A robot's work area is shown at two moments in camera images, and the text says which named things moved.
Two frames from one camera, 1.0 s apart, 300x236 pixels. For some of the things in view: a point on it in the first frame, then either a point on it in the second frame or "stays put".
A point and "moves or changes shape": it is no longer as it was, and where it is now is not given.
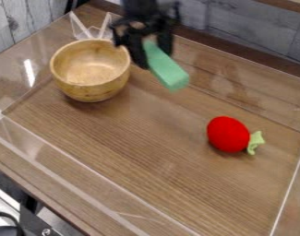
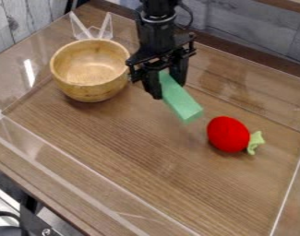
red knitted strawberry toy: [228, 135] stays put
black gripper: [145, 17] → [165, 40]
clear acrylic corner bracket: [104, 32] stays put
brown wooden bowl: [90, 69] stays put
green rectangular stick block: [168, 72] moves or changes shape
